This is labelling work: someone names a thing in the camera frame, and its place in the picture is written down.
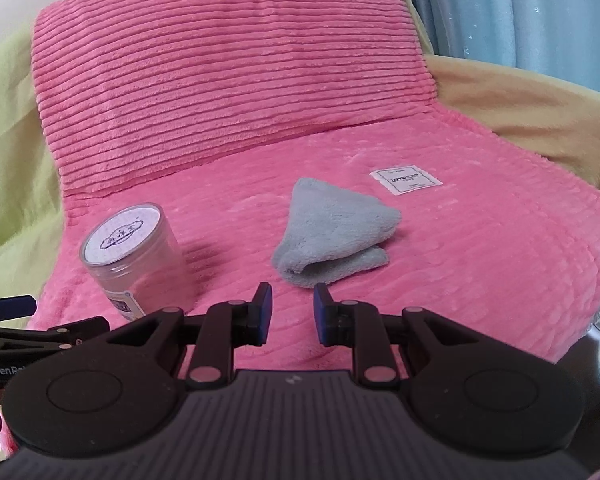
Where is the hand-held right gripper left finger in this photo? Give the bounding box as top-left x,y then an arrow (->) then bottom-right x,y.
105,282 -> 273,390

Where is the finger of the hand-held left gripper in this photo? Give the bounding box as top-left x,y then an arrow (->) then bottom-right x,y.
0,294 -> 37,325
0,316 -> 112,358

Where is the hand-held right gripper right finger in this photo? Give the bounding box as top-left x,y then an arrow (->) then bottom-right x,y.
313,283 -> 481,389

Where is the grey fleece cloth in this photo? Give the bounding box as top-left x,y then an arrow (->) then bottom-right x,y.
271,176 -> 403,289

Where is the clear plastic jar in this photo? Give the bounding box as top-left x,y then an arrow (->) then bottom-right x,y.
78,203 -> 197,323

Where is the green sheet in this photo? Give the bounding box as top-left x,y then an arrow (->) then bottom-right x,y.
0,25 -> 81,321

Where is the pink fleece blanket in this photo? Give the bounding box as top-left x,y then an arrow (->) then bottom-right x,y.
30,112 -> 600,376

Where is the white fabric label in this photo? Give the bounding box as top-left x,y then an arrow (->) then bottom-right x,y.
369,164 -> 443,196

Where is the pink ribbed pillow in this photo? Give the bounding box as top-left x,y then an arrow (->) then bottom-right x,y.
30,0 -> 438,196

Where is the blue star curtain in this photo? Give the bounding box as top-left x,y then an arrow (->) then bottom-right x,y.
380,0 -> 600,96

